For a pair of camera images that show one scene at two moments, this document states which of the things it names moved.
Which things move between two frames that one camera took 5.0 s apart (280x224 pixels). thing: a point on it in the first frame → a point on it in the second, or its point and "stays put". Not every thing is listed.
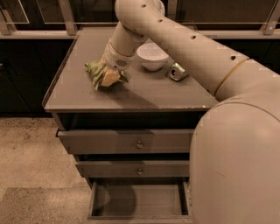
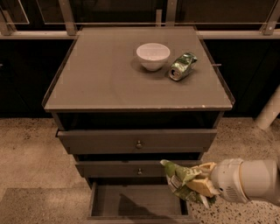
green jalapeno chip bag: [95, 69] → [178, 178]
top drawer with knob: [124, 141] stays put
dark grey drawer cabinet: [132, 139] stays put
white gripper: [115, 60] → [228, 179]
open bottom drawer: [140, 201] stays put
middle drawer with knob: [133, 169] stays put
